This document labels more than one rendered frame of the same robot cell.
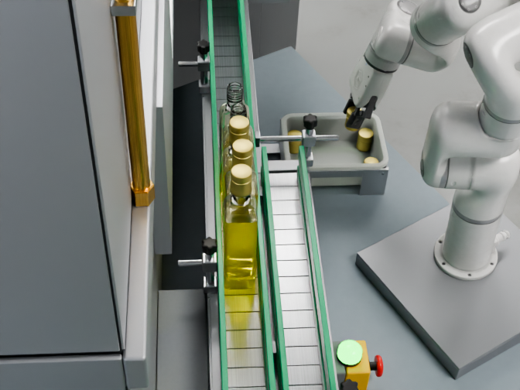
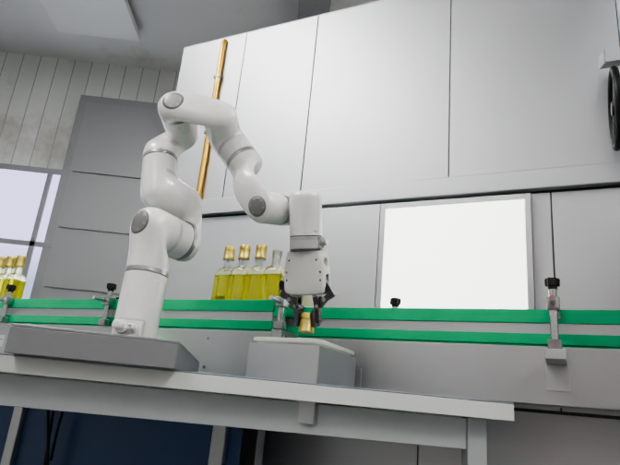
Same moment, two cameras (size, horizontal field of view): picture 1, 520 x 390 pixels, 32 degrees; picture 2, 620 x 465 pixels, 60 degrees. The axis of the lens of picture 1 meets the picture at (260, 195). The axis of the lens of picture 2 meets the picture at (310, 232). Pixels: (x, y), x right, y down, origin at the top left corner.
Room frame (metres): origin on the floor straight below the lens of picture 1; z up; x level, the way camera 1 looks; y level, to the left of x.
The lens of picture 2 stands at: (2.10, -1.25, 0.70)
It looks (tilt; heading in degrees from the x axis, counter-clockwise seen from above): 18 degrees up; 122
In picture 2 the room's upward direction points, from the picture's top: 5 degrees clockwise
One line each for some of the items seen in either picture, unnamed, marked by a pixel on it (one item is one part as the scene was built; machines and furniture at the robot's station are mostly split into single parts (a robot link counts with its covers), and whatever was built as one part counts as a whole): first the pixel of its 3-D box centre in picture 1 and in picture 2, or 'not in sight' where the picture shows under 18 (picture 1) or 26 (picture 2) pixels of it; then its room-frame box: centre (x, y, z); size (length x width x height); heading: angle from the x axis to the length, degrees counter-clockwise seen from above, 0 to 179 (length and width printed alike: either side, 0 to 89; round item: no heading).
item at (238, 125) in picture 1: (238, 131); (261, 252); (1.13, 0.04, 1.14); 0.04 x 0.04 x 0.04
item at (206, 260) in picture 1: (197, 266); not in sight; (0.99, 0.10, 0.94); 0.07 x 0.04 x 0.13; 95
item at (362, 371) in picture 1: (348, 367); not in sight; (0.90, -0.18, 0.79); 0.07 x 0.07 x 0.07; 5
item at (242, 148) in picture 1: (242, 155); (244, 252); (1.08, 0.03, 1.14); 0.04 x 0.04 x 0.04
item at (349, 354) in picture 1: (350, 351); not in sight; (0.90, -0.17, 0.84); 0.05 x 0.05 x 0.03
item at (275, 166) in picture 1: (285, 176); (284, 345); (1.31, -0.05, 0.85); 0.09 x 0.04 x 0.07; 95
